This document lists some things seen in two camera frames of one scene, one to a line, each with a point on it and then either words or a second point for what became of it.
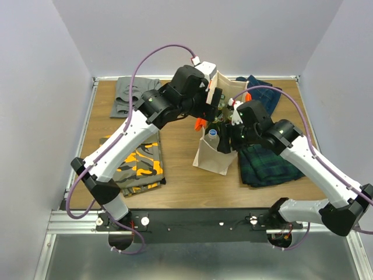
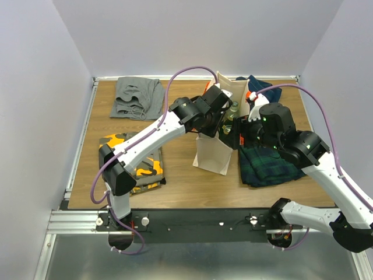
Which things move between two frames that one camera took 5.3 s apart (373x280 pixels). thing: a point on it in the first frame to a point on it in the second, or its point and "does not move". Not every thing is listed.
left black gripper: [207, 111] to [212, 132]
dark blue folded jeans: [268, 97] does not move
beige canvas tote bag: [207, 156] does not move
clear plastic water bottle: [213, 139] to [228, 93]
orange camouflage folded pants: [145, 171] does not move
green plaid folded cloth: [261, 167] does not move
